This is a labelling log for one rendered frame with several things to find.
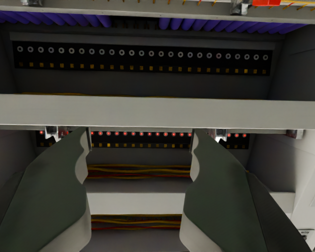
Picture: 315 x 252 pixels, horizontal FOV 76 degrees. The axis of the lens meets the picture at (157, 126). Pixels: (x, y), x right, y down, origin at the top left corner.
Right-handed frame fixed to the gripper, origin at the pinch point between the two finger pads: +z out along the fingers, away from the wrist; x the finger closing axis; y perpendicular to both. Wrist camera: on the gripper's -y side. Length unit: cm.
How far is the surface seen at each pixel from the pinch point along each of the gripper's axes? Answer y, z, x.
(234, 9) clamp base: -7.3, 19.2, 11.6
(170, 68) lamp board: 3.5, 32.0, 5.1
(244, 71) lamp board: 3.8, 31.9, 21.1
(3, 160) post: 22.3, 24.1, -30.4
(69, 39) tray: -1.2, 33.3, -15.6
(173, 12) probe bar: -6.7, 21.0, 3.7
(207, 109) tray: 5.9, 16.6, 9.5
